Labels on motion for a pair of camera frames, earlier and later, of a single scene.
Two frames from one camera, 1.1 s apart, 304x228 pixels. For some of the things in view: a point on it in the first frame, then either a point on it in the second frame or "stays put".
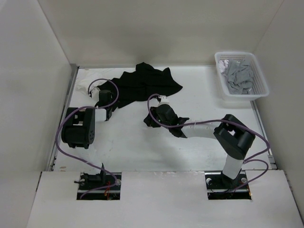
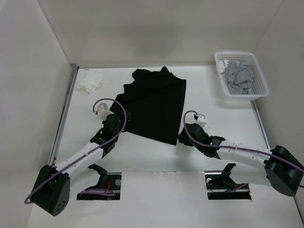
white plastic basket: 240,76 stays put
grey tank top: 240,78 stays put
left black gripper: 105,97 → 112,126
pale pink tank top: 223,65 stays put
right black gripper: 149,122 → 182,139
